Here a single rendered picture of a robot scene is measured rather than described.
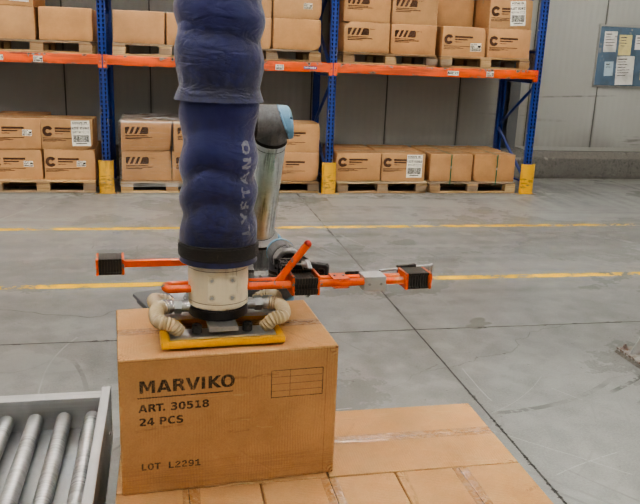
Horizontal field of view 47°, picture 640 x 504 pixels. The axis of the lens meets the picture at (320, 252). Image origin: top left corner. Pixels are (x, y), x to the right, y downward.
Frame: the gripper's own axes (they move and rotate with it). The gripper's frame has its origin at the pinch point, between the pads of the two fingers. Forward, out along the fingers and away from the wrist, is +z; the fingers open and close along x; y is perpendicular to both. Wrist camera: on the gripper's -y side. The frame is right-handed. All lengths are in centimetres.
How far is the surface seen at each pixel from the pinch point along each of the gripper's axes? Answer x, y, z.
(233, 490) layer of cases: -54, 26, 21
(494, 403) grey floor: -108, -131, -113
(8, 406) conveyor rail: -50, 91, -36
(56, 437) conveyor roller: -53, 75, -17
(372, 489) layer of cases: -54, -13, 28
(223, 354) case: -13.9, 28.1, 17.6
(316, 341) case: -13.6, 1.2, 13.5
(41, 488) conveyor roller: -53, 77, 11
